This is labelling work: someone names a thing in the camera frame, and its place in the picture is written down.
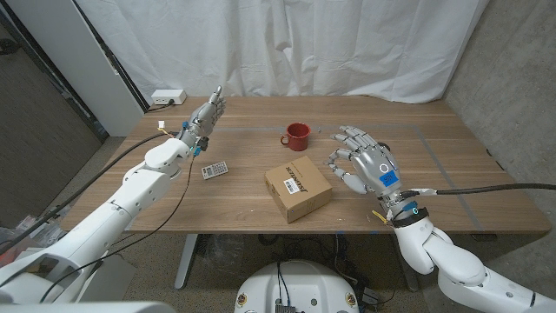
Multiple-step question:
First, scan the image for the grey table leg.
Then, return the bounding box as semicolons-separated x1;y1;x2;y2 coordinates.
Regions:
403;271;420;293
174;233;199;290

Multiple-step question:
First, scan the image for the brown cardboard packing box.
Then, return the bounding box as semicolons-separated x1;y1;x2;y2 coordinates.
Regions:
264;155;334;224

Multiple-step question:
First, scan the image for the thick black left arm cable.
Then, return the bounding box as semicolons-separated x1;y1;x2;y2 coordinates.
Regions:
0;129;180;256

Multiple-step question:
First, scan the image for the white fabric curtain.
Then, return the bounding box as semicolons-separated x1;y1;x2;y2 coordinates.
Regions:
76;0;490;104

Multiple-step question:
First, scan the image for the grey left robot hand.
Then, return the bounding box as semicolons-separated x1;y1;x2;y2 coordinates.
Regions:
175;85;227;151

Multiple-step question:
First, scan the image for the small grey calculator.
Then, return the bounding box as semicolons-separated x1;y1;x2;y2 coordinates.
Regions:
201;161;229;181

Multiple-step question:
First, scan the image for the floor clutter pile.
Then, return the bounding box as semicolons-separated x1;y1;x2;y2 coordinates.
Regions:
0;202;70;262

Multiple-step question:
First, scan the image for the black cable bundle under table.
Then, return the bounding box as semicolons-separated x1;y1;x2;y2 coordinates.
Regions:
258;233;361;288

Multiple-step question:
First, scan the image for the white floor plate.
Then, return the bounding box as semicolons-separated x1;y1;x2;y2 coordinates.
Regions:
86;254;138;302

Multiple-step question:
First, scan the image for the white power strip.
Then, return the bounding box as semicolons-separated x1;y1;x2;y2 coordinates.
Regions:
150;89;188;106

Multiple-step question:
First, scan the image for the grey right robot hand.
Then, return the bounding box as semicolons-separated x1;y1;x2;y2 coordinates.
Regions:
323;125;418;214

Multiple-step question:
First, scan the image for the black power strip cord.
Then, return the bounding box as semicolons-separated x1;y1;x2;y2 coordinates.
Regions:
145;100;175;114

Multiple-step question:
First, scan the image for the grey power brick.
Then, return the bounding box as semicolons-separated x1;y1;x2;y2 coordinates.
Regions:
361;286;382;308

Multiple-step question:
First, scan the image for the red enamel mug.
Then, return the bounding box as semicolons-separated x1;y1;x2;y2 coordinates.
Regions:
280;122;312;152

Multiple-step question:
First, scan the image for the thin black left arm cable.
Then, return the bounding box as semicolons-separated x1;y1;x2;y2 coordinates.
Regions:
38;153;196;304

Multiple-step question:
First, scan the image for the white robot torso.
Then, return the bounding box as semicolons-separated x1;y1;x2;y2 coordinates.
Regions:
233;259;361;313

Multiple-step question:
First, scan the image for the white cabinet panel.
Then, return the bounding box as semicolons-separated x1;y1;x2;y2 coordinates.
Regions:
6;0;145;137

